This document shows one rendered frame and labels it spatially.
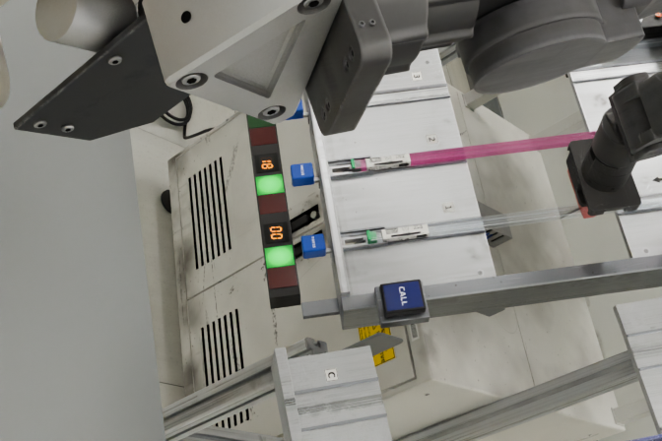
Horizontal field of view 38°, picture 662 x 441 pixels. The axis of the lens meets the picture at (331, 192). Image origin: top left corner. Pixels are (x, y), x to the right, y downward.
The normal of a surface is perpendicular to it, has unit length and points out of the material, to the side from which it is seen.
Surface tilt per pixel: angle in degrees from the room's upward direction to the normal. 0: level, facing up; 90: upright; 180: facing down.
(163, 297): 0
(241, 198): 90
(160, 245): 0
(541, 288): 90
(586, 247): 90
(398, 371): 90
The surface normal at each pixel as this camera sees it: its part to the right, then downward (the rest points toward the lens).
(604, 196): 0.00, -0.50
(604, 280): 0.15, 0.85
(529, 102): -0.66, -0.29
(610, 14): 0.17, -0.25
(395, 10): 0.37, 0.36
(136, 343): 0.73, -0.44
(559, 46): 0.27, 0.94
